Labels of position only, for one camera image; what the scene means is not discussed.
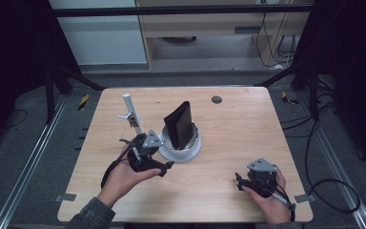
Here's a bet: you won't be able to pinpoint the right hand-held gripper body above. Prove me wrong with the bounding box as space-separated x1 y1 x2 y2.
247 157 279 198

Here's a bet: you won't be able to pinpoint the light wooden desk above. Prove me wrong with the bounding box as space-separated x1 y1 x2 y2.
134 0 315 70

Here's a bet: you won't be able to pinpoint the black hanging desk cables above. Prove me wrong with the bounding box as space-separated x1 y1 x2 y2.
255 0 299 69

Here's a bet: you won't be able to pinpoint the white key stand with bowl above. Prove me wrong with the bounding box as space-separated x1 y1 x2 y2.
117 93 203 164

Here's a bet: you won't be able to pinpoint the right hand-held gripper cable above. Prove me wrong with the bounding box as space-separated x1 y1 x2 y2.
266 184 297 222

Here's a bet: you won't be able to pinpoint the black frame stand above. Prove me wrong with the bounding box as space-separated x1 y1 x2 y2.
254 60 320 122
44 60 108 125

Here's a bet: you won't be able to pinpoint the black wallet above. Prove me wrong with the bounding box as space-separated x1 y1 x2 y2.
163 100 194 151

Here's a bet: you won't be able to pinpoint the black looped floor cable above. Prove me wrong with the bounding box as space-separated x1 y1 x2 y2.
280 94 361 214

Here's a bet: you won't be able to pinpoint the hand-held gripper cable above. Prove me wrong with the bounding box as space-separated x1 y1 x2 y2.
266 184 297 222
100 149 132 189

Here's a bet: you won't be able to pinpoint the person's left hand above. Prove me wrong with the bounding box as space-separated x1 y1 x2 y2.
96 158 162 209

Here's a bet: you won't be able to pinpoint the black horizontal frame bar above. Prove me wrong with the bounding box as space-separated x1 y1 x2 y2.
49 4 315 18

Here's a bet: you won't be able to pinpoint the thin black floor cable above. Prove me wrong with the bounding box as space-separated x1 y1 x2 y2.
1 109 29 130

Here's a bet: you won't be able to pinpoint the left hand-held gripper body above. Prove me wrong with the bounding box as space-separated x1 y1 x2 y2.
127 128 165 174

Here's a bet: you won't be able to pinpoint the person's right hand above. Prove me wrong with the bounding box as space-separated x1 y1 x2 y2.
241 171 292 225

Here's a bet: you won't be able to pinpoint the white cabinet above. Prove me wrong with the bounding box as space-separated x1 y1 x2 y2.
49 0 149 66

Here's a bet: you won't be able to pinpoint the metal floor rail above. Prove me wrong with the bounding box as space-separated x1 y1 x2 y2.
0 94 70 229
294 92 366 229

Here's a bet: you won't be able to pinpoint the yellow black striped marker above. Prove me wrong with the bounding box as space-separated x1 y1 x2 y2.
77 94 91 112
280 91 299 105

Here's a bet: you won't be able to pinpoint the grey tape piece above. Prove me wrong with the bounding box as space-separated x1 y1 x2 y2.
54 193 77 203
295 194 317 204

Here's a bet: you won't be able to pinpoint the left hand-held gripper cable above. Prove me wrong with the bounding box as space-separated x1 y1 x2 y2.
100 149 132 189

